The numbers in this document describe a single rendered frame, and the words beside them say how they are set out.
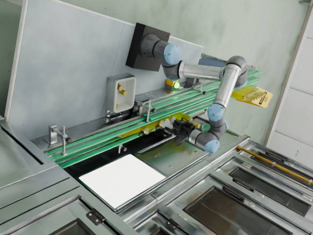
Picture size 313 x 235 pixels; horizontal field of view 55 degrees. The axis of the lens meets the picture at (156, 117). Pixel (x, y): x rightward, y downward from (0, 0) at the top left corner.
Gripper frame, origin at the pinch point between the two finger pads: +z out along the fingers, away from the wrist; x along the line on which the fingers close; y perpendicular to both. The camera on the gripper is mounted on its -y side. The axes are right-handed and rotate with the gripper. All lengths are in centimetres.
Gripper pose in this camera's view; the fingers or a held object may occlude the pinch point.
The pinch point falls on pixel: (164, 123)
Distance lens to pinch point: 174.3
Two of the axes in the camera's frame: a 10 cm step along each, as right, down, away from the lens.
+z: -7.2, -4.0, 5.7
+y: 1.6, -8.9, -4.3
